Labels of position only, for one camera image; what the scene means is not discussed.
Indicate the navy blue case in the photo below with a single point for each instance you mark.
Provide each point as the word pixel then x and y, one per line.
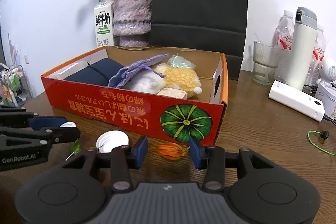
pixel 92 74

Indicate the orange dried physalis husk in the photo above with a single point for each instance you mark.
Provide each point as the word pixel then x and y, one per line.
pixel 170 151

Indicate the small green leaf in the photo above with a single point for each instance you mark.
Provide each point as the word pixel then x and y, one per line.
pixel 76 146

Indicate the metal storage rack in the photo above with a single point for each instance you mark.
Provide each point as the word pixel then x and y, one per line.
pixel 15 85

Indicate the black paper bag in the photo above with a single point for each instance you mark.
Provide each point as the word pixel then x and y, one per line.
pixel 199 3

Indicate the wooden desktop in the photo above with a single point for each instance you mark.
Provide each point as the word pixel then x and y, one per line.
pixel 262 140

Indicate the white power bank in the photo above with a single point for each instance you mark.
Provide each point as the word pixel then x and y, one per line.
pixel 294 100

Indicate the clear glass stirrer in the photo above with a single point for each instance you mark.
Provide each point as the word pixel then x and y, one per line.
pixel 258 45

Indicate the white printed tin box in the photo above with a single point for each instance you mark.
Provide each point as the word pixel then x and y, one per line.
pixel 328 98

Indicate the beige wrapped block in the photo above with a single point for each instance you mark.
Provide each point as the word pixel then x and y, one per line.
pixel 173 93

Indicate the white round speaker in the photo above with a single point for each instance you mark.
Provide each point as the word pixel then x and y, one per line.
pixel 329 69

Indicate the white thermos bottle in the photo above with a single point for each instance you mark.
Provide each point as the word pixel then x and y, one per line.
pixel 302 56

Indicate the purple glass vase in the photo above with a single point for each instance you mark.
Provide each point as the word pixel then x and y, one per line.
pixel 132 16

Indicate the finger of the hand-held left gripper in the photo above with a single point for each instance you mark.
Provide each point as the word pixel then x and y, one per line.
pixel 47 123
pixel 65 134

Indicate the white ribbed lid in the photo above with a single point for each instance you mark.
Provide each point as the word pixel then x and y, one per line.
pixel 115 138

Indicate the clear drinking glass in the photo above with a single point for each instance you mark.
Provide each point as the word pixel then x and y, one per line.
pixel 263 66

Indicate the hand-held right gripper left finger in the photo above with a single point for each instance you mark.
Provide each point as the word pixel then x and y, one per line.
pixel 141 151

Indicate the white wall outlet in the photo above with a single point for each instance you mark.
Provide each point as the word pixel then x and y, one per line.
pixel 26 58

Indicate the purple knitted pouch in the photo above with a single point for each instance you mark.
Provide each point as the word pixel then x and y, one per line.
pixel 131 71

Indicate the pale green plastic bag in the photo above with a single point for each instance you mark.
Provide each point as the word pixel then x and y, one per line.
pixel 181 62

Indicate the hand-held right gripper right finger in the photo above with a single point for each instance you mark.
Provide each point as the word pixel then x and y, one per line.
pixel 195 153

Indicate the orange cardboard box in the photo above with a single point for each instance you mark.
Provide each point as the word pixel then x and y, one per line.
pixel 118 108

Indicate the white milk carton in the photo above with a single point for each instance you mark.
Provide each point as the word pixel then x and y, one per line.
pixel 103 24

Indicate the black green neckband earphones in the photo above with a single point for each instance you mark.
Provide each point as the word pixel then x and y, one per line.
pixel 325 134

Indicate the clear water bottle red label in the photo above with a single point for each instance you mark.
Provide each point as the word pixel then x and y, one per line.
pixel 288 29
pixel 320 50
pixel 277 35

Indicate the yellow and white plush toy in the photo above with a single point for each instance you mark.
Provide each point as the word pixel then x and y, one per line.
pixel 176 77

